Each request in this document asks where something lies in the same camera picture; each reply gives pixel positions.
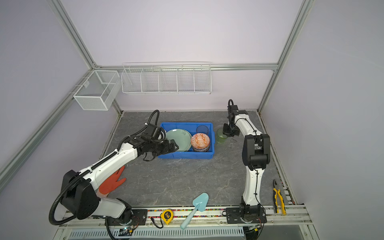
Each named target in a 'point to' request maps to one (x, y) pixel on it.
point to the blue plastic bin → (191, 127)
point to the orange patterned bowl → (200, 142)
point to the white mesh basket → (98, 91)
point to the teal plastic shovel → (201, 201)
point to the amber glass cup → (202, 129)
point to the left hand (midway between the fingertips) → (172, 151)
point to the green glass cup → (220, 136)
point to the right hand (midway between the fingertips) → (229, 135)
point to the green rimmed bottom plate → (182, 138)
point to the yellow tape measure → (167, 215)
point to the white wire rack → (166, 78)
